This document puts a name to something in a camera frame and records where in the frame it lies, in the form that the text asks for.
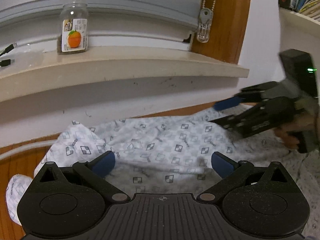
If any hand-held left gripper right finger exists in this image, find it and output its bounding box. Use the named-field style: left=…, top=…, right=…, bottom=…
left=196, top=152, right=294, bottom=203

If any glass jar with orange label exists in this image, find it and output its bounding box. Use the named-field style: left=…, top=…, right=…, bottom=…
left=57, top=0, right=89, bottom=55

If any clear plastic chain clip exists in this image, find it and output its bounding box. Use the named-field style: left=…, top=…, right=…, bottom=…
left=196, top=8, right=213, bottom=42

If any clear plastic sheet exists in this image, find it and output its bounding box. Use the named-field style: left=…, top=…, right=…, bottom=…
left=0, top=49, right=47, bottom=68

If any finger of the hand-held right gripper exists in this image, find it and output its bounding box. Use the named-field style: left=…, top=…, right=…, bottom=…
left=214, top=81, right=280, bottom=111
left=208, top=96, right=298, bottom=138

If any white shelf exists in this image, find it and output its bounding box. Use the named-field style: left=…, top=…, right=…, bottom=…
left=279, top=6, right=320, bottom=55

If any beige window sill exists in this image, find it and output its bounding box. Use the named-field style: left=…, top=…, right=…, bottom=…
left=0, top=46, right=250, bottom=103

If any person's right hand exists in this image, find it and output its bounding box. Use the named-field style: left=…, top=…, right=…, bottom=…
left=275, top=112, right=315, bottom=150

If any grey window blind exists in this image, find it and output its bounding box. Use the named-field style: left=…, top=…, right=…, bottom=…
left=0, top=0, right=208, bottom=53

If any white patterned pajama shirt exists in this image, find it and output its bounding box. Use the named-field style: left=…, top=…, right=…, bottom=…
left=6, top=105, right=320, bottom=238

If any wooden window frame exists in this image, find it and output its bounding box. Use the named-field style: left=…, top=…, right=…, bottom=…
left=191, top=0, right=253, bottom=64

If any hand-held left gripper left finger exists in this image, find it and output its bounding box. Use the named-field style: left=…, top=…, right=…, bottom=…
left=30, top=151, right=131, bottom=203

